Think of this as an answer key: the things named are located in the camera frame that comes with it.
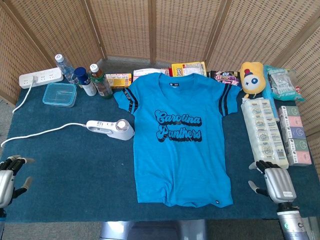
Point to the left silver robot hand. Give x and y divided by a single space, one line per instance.
6 177

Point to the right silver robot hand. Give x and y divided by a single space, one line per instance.
278 182

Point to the blue Carolina Panthers t-shirt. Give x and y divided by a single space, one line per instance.
180 162

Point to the white handheld garment steamer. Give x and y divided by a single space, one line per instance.
126 135

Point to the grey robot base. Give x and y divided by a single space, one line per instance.
150 231

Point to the pastel tissue box pack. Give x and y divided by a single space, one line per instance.
295 135

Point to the dark teal table carpet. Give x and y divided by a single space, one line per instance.
75 175

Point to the light blue long package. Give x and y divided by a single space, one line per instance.
268 93

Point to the teal bag of packets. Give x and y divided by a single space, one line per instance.
282 85

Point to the clear container blue lid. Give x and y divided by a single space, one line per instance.
58 95

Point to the yellow plush toy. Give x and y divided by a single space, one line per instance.
252 77

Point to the white power strip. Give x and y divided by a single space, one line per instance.
47 75

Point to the black pink package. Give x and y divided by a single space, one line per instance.
225 77

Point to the clear water bottle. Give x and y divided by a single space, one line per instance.
66 70

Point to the white bottle blue cap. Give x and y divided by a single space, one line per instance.
86 83

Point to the green tea bottle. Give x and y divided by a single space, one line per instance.
101 83

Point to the yellow snack package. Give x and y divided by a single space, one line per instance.
187 68

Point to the yellow snack box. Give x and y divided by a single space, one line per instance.
118 80

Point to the white pink package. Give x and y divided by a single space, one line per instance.
143 73

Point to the wicker folding screen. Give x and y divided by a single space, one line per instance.
125 30

